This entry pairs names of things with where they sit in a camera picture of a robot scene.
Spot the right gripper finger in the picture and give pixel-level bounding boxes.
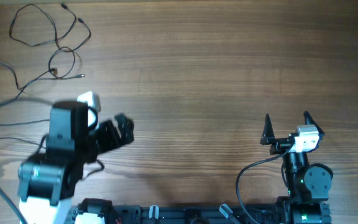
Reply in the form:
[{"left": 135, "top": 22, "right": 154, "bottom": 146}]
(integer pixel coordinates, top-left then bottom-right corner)
[
  {"left": 303, "top": 111, "right": 325, "bottom": 146},
  {"left": 260, "top": 114, "right": 275, "bottom": 145}
]

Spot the black USB cable short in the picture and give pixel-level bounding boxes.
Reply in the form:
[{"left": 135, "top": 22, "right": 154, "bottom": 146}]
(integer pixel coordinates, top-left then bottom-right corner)
[{"left": 0, "top": 47, "right": 85, "bottom": 105}]

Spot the thin black brown cable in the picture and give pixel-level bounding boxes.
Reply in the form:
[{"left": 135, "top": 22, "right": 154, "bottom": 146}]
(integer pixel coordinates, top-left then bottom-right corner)
[{"left": 8, "top": 2, "right": 92, "bottom": 54}]

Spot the black USB cable long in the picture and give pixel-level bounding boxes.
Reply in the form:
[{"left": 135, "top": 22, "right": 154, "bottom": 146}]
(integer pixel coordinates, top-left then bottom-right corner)
[{"left": 0, "top": 119, "right": 50, "bottom": 146}]

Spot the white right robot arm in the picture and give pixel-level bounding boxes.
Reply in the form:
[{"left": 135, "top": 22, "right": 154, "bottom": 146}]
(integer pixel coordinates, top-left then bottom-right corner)
[{"left": 260, "top": 111, "right": 333, "bottom": 224}]

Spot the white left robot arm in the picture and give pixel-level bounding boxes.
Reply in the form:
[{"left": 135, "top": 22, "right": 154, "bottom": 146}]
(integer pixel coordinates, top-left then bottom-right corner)
[{"left": 18, "top": 112, "right": 134, "bottom": 223}]

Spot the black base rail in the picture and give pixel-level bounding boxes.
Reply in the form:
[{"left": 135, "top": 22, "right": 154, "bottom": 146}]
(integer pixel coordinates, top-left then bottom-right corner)
[{"left": 67, "top": 203, "right": 332, "bottom": 224}]

